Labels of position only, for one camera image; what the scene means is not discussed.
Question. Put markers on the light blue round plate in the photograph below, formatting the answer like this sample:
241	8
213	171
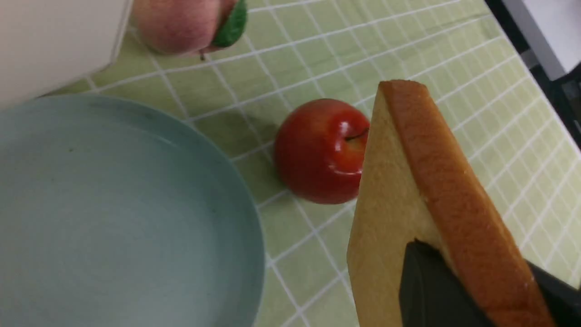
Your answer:
114	214

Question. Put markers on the pink peach with green leaf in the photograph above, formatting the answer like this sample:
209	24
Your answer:
190	26

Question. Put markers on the toasted bread slice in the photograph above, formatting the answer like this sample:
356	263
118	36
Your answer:
417	184

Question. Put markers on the green checkered tablecloth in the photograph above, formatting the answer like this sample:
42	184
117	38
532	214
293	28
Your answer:
294	51

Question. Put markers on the white two-slot toaster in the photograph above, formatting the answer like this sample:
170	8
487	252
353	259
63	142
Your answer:
48	44

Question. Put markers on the dark furniture beside table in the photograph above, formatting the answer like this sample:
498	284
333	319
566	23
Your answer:
547	35

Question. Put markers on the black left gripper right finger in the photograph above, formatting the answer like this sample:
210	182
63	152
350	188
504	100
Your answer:
563	300

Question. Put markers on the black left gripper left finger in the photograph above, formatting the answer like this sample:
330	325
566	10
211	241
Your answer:
430	295

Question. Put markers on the red apple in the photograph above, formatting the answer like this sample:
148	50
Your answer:
319	151

